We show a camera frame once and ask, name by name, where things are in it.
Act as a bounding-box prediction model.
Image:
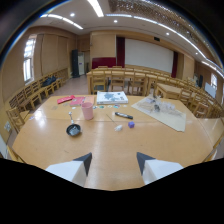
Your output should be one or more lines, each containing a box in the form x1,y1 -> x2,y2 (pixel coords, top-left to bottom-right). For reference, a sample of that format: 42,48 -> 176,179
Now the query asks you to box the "black marker pen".
114,111 -> 134,120

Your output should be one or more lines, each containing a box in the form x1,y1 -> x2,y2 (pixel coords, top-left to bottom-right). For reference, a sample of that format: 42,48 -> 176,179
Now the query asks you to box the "pink plastic cup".
81,101 -> 95,121

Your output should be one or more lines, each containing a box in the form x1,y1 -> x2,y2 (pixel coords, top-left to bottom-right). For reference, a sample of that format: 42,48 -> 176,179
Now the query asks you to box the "pink booklet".
69,96 -> 87,107

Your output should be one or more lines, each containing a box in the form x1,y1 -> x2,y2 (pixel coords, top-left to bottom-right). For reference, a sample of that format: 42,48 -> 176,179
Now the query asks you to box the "window with daylight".
22,34 -> 37,84

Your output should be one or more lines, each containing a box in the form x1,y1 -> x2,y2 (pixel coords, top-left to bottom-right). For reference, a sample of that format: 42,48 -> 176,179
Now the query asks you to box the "clear plastic bag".
139,96 -> 176,114

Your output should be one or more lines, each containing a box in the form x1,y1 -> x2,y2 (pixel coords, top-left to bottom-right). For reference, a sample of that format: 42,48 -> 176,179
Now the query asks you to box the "dark red podium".
91,56 -> 118,70

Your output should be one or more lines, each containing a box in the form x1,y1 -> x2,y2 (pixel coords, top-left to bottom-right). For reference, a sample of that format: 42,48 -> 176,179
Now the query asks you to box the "dark blue bag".
41,75 -> 58,88

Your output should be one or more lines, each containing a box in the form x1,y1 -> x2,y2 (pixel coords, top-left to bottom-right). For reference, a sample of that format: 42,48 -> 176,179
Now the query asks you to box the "white standing air conditioner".
77,52 -> 86,77

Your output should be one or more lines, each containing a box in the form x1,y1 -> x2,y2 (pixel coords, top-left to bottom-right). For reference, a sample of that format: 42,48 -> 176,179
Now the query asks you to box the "thin wooden stick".
105,113 -> 117,126

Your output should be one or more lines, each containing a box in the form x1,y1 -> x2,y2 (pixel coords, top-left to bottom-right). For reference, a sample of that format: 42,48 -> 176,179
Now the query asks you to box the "wooden chair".
91,70 -> 108,95
129,71 -> 147,97
110,69 -> 126,93
5,106 -> 31,134

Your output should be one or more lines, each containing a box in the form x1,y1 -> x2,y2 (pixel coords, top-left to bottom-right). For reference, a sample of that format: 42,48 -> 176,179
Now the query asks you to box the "white projection screen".
124,38 -> 175,74

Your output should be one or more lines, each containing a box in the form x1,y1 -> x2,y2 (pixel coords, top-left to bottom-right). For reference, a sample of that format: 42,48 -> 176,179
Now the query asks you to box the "red flat packet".
56,95 -> 76,105

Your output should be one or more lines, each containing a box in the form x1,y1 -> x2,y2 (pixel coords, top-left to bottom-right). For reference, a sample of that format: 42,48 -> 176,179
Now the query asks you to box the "small black dish with handle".
65,111 -> 82,137

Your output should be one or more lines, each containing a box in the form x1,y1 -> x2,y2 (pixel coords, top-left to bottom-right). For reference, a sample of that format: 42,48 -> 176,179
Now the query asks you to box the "dark red curtain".
116,36 -> 126,69
171,50 -> 179,79

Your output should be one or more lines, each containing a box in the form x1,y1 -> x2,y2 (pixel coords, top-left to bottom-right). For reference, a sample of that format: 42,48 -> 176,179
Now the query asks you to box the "white book with grey print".
96,90 -> 129,105

